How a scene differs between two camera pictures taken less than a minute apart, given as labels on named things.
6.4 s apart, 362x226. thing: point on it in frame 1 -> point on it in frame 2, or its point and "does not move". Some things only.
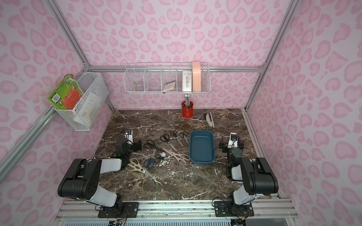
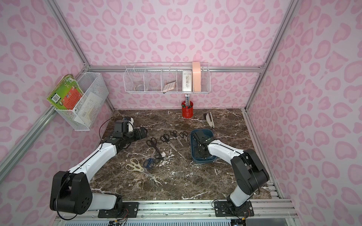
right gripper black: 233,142 -> 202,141
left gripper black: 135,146 -> 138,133
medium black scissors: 166,138 does not move
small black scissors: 174,133 does not move
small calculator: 169,85 does not move
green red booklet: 66,94 does not move
